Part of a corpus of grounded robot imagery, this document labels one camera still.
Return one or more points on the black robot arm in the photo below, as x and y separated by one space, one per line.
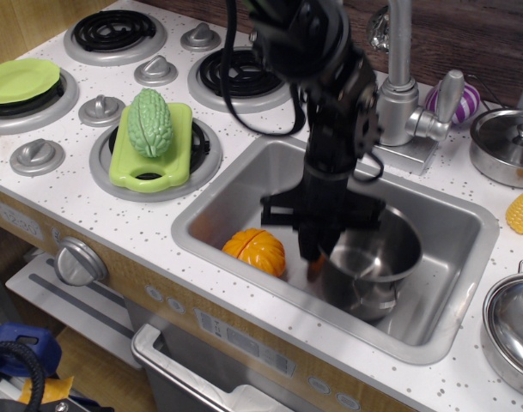
307 44

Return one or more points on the silver stove knob middle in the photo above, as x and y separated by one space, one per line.
156 72

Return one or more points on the silver stove knob bottom left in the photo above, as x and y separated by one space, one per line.
36 158

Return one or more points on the stainless steel pot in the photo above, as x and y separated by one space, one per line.
362 274

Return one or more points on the silver stove knob lower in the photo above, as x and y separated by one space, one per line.
101 111

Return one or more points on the steel pan lower right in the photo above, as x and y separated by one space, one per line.
502 330

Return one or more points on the green toy bitter melon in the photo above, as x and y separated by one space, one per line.
149 123

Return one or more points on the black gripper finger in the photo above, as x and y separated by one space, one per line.
308 238
328 239

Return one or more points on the silver stove knob top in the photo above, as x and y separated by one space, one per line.
200 39

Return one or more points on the purple striped toy egg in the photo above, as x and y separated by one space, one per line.
467 106

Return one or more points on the silver dishwasher door handle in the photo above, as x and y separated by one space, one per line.
175 387

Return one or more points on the stove burner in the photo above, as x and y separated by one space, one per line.
46 114
252 89
114 37
205 162

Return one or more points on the front right stove burner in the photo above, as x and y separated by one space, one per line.
205 162

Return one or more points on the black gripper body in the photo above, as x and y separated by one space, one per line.
322 201

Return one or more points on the silver stove knob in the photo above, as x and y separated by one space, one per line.
156 72
200 39
101 111
36 158

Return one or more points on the silver oven dial knob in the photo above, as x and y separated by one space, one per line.
76 264

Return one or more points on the orange toy pumpkin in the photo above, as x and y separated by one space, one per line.
258 248

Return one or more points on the green toy plate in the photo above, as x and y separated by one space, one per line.
26 78

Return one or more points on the green toy cutting board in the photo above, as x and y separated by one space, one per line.
132 171

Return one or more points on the steel pot with lid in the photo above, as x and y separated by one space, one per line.
496 148

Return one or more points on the silver toy sink basin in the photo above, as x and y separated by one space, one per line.
402 286

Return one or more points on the front left stove burner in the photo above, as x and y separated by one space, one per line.
46 114

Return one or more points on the back left stove burner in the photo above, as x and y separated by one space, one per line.
114 37

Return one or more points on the silver toy faucet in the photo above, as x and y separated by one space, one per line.
411 133

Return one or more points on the blue clamp tool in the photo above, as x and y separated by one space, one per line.
25 349

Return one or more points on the back right stove burner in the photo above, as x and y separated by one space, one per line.
252 89

